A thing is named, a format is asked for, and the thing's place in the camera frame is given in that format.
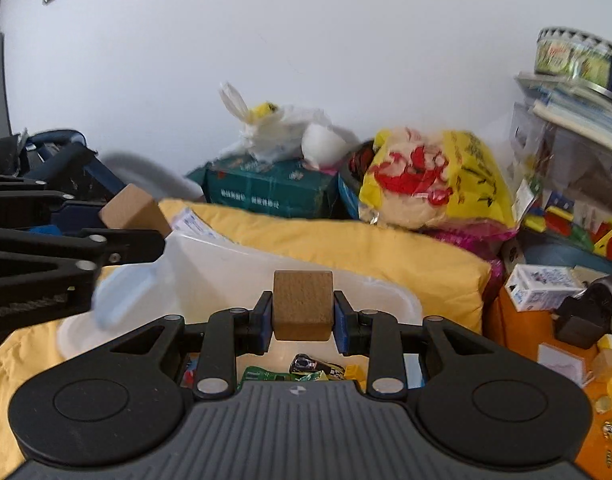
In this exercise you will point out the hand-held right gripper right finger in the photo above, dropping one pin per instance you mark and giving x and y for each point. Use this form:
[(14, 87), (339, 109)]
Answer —
[(342, 322)]

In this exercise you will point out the pink plastic bag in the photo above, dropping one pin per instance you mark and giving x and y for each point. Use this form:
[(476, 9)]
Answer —
[(471, 247)]

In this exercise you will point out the green snack packet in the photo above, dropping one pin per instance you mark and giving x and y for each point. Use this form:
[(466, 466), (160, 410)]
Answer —
[(266, 376)]

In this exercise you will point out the clear box of toy blocks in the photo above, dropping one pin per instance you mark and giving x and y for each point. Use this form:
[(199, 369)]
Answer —
[(571, 195)]

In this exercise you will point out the white card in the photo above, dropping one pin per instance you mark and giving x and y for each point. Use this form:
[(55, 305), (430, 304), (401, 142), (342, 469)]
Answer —
[(561, 364)]

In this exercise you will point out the grey round basin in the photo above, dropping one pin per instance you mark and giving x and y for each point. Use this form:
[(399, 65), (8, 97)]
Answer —
[(145, 170)]

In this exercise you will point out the stack of books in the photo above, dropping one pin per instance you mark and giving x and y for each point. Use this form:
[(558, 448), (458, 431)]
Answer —
[(576, 110)]

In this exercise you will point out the orange box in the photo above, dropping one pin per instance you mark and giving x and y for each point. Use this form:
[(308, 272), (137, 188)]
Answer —
[(531, 340)]

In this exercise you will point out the yellow red plastic bag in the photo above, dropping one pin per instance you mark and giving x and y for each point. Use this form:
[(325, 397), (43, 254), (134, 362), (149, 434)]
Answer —
[(436, 180)]

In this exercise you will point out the white plastic bin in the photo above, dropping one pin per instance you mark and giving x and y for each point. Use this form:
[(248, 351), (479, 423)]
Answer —
[(225, 275)]

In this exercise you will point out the round printed tin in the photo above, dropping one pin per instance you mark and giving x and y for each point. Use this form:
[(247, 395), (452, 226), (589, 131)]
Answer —
[(576, 60)]

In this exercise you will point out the green carton box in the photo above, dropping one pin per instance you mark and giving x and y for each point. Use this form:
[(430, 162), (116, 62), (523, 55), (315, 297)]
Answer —
[(266, 187)]

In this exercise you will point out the yellow blanket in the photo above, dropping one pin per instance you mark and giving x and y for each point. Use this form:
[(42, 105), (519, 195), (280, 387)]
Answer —
[(361, 255)]

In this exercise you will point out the small white carton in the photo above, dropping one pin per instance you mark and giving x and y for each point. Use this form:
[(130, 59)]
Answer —
[(541, 285)]

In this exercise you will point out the white paper slip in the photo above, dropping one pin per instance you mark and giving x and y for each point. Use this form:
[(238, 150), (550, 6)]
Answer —
[(198, 224)]

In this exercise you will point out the black power adapter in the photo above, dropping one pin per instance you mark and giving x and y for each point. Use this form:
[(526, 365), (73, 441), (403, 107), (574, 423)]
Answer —
[(586, 312)]

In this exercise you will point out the wooden block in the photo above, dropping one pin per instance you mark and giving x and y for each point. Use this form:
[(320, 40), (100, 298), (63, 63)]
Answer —
[(133, 210), (303, 305)]

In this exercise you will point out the white plastic bag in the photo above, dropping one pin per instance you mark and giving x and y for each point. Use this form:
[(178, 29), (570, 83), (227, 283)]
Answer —
[(281, 127)]

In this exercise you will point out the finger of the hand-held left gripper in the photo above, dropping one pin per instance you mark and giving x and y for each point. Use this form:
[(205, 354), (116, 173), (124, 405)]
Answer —
[(60, 250), (35, 205)]

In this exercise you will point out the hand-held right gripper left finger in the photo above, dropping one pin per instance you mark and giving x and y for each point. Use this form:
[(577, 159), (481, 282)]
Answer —
[(263, 321)]

